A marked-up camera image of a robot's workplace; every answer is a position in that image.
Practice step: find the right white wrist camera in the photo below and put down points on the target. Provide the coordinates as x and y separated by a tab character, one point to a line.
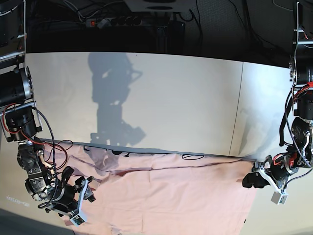
78	219

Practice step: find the small label sticker on table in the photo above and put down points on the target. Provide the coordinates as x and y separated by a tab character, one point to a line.
17	201

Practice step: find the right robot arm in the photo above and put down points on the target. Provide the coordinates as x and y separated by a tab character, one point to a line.
21	121

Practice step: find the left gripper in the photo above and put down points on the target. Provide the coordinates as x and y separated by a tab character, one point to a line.
276	171

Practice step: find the black power strip red switch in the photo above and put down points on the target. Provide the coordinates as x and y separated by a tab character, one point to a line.
114	22

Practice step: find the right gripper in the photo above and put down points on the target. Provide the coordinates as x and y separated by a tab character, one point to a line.
68	199

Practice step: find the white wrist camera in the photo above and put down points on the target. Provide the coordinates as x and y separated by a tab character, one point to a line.
279	198
78	219

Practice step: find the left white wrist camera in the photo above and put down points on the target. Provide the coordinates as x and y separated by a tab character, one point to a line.
279	198

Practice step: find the grey box under table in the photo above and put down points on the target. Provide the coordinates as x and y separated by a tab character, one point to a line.
159	5

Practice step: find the pink T-shirt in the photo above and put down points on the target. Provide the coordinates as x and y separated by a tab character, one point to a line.
160	194

